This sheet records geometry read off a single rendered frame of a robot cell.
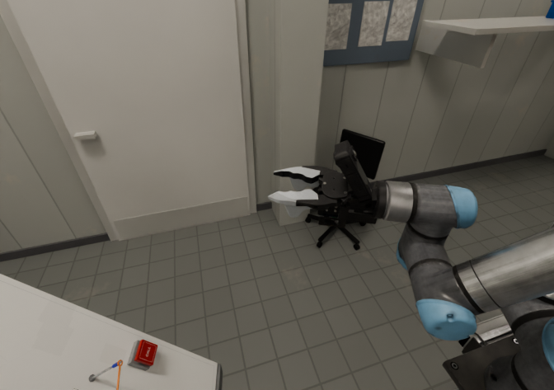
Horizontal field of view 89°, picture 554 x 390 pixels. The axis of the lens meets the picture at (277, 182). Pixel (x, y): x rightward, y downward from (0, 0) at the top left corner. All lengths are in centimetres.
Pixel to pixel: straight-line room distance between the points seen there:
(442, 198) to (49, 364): 84
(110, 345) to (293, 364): 133
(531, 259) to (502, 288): 5
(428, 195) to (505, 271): 15
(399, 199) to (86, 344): 77
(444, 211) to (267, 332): 172
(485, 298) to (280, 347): 167
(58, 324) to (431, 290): 78
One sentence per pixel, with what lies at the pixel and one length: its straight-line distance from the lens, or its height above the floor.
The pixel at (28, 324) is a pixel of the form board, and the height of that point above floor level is 130.
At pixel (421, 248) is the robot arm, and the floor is 149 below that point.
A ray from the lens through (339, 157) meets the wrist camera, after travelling 47.
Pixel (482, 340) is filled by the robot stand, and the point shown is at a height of 109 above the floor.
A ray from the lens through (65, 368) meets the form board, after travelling 86.
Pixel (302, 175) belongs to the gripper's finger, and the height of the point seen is 159.
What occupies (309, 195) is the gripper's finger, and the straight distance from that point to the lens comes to 51.
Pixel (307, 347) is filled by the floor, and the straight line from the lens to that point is 209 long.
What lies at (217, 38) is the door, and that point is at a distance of 213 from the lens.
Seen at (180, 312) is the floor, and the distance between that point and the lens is 229.
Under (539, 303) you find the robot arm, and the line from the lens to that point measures 80.
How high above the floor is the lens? 190
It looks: 35 degrees down
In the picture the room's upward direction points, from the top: straight up
